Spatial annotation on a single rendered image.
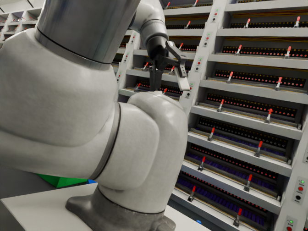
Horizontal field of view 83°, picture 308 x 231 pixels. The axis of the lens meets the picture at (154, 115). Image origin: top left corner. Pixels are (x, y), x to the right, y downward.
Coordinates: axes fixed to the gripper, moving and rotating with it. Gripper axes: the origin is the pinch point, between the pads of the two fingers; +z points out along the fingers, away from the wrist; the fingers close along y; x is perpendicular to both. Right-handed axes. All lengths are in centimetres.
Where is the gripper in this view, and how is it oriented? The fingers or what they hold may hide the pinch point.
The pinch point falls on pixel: (171, 97)
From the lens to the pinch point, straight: 53.6
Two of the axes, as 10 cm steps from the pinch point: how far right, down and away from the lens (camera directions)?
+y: -4.1, 3.7, 8.3
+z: 2.2, 9.3, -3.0
